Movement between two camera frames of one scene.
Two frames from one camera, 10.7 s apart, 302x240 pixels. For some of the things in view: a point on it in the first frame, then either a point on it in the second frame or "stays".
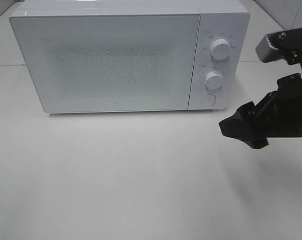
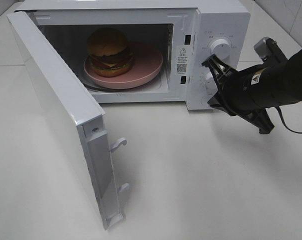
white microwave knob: (220, 49) stays
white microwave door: (109, 62) to (80, 121)
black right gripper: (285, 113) to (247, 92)
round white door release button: (208, 100) stays
